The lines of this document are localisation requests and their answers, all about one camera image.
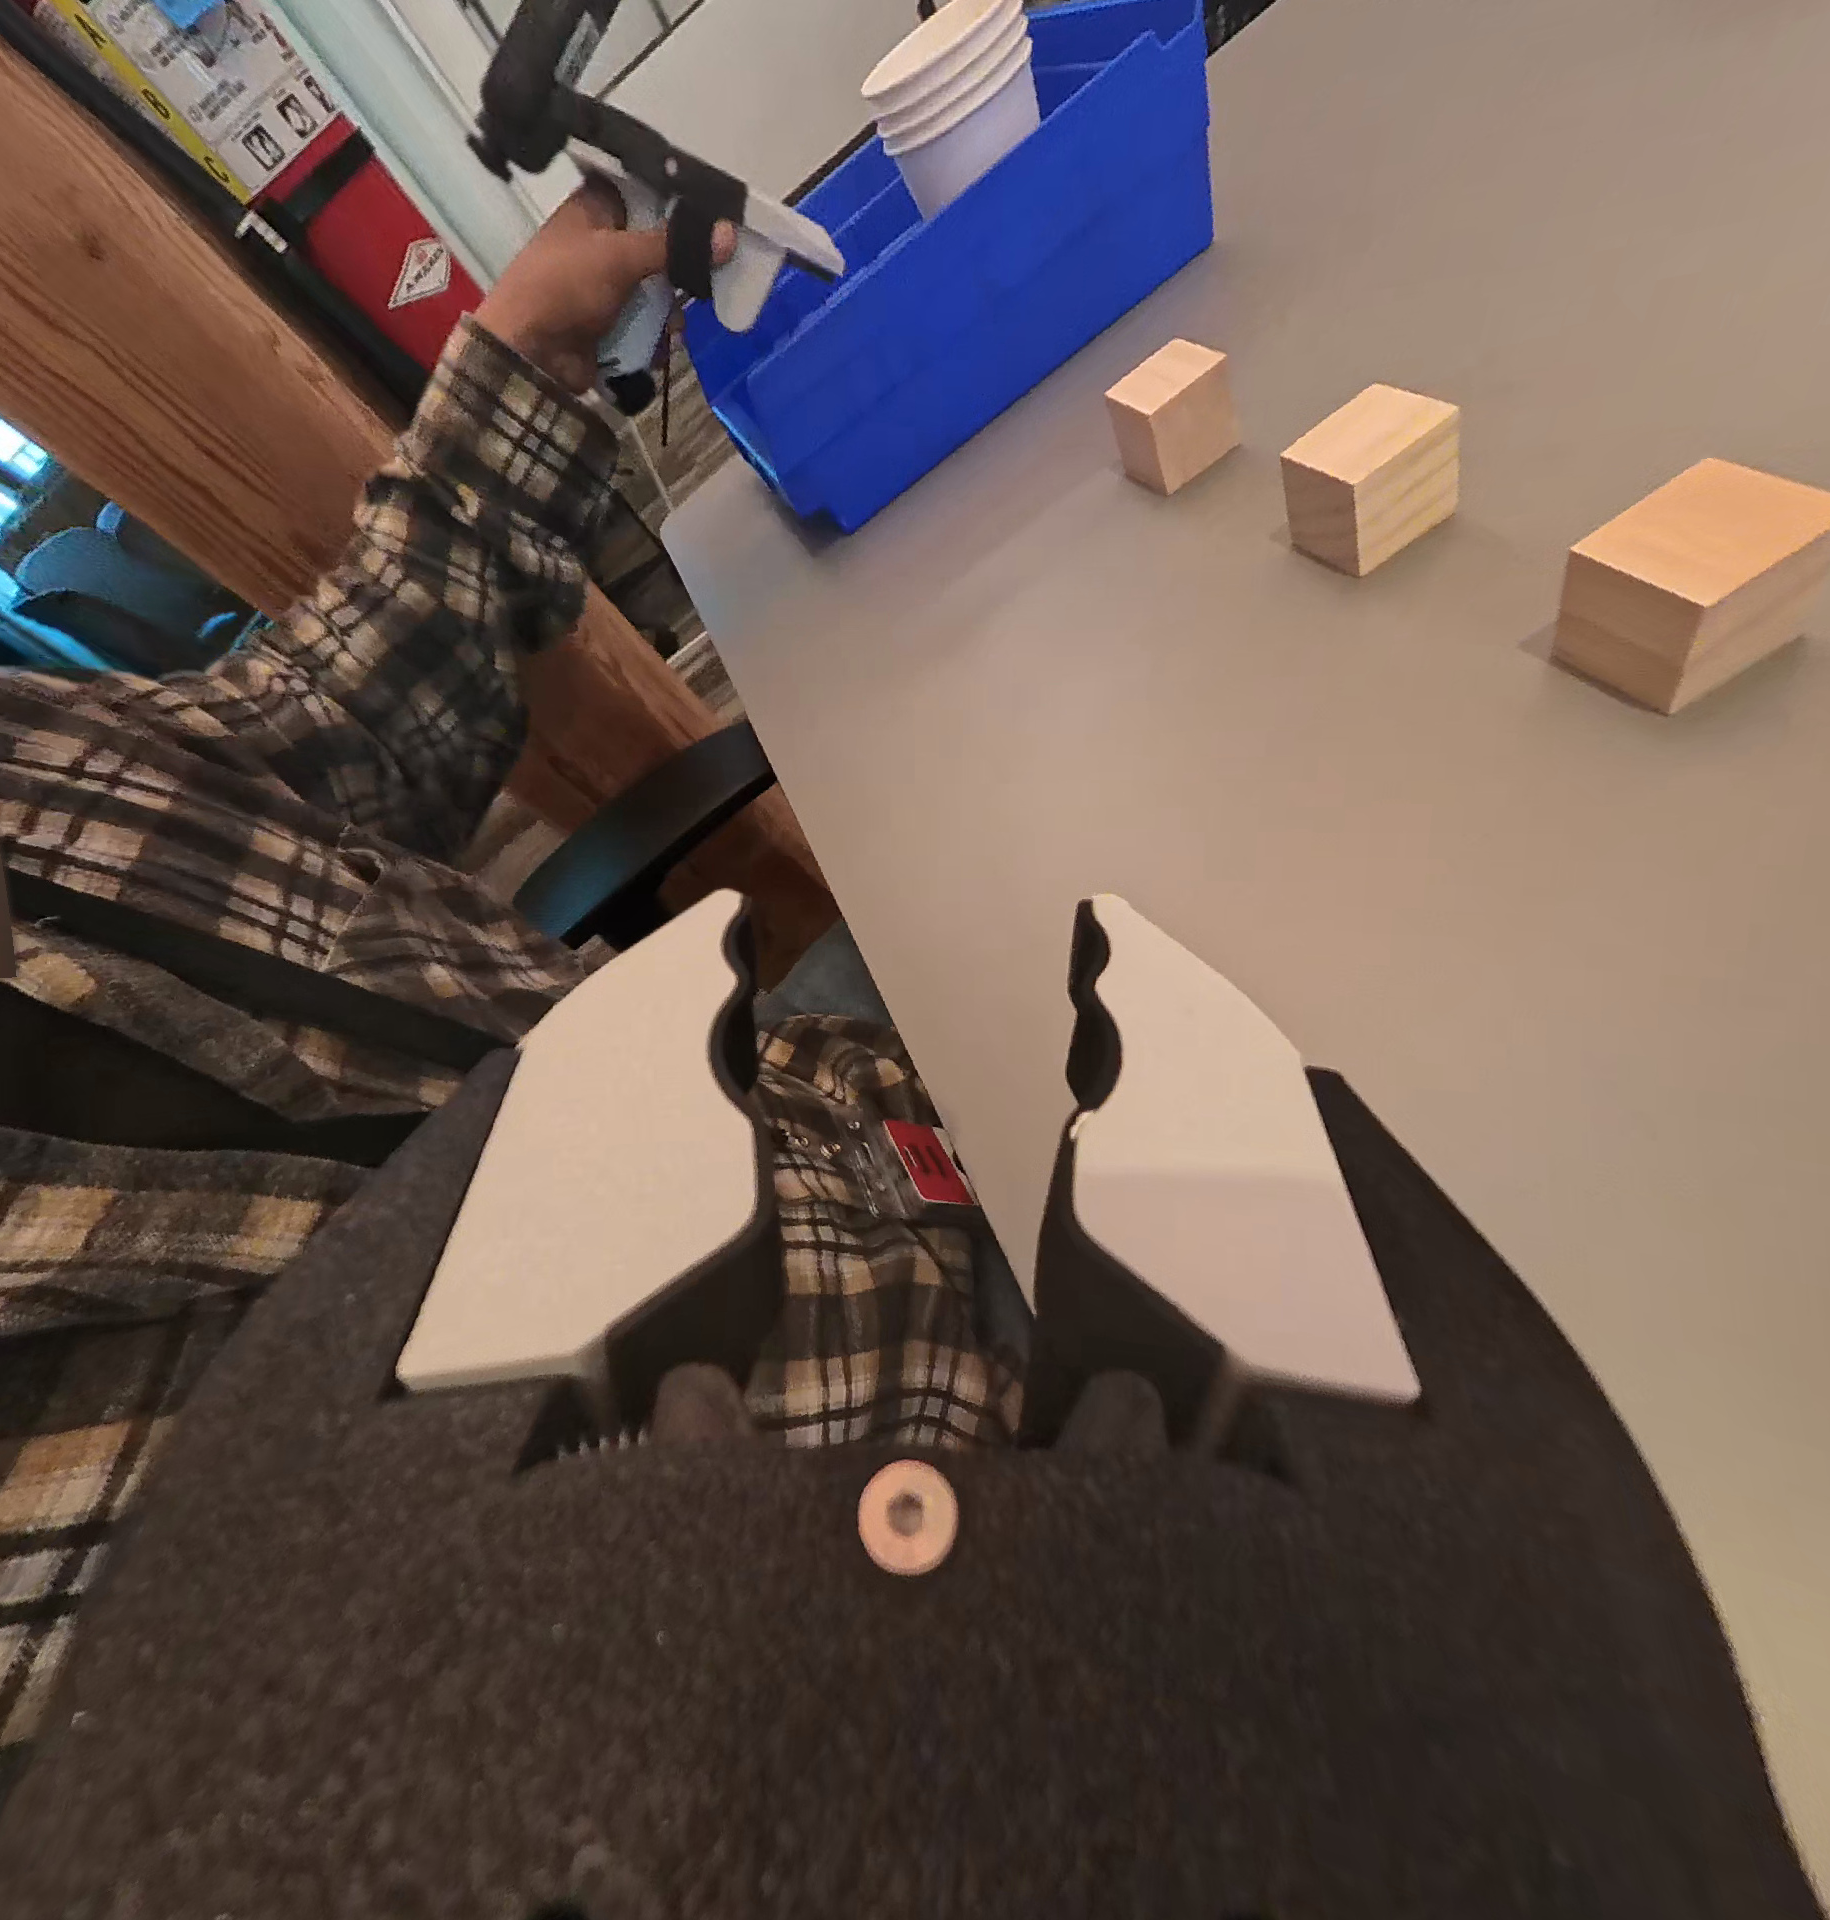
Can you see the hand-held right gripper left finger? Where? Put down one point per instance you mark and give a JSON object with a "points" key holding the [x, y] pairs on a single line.
{"points": [[586, 1195]]}

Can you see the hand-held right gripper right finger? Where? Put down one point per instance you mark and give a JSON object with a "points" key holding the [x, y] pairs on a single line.
{"points": [[1232, 1231]]}

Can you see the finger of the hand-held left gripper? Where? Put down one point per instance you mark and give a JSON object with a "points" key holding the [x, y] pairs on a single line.
{"points": [[746, 288], [795, 234]]}

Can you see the blue plastic bin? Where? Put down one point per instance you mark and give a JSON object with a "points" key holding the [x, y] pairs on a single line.
{"points": [[1004, 299]]}

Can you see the wooden cube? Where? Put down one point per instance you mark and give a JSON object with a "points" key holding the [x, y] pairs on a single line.
{"points": [[1375, 476], [1677, 583], [1179, 419]]}

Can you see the person's left forearm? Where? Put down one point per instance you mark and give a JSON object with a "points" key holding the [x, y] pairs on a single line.
{"points": [[436, 572]]}

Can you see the person's left hand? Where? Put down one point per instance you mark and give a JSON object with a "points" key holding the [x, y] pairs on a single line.
{"points": [[554, 299]]}

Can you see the red fire extinguisher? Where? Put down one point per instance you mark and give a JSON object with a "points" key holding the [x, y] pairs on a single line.
{"points": [[389, 259]]}

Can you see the clear badge red label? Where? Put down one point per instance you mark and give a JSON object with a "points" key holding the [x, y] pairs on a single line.
{"points": [[925, 1163]]}

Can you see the black chair armrest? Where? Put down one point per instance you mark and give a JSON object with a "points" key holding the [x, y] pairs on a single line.
{"points": [[645, 820]]}

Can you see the brown wooden furniture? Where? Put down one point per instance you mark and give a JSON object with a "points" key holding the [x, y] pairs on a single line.
{"points": [[134, 346]]}

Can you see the teal upholstered chair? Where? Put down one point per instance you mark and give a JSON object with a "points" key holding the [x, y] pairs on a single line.
{"points": [[121, 591]]}

